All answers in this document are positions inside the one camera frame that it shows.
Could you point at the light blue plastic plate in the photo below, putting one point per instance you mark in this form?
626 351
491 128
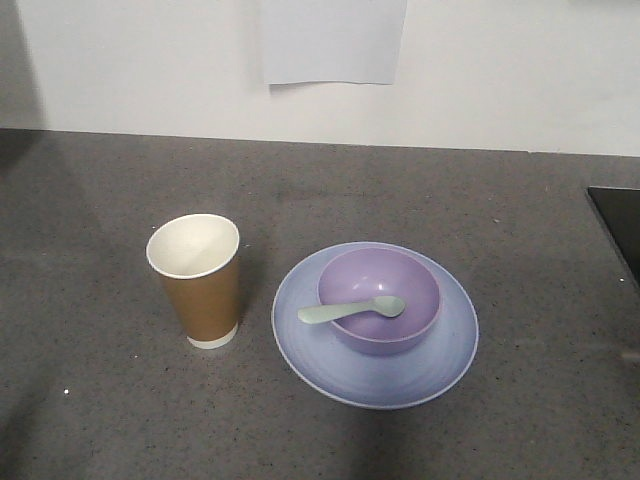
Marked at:
391 382

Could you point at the purple plastic bowl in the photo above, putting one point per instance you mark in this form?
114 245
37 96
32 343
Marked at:
367 272

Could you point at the white paper sheet on wall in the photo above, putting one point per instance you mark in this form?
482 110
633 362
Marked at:
331 41

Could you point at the pale green plastic spoon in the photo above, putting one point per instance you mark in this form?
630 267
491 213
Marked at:
387 306

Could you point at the brown paper cup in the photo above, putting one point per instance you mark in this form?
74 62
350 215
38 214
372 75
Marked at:
196 259

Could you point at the black induction cooktop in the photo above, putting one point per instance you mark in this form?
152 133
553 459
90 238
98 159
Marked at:
618 208

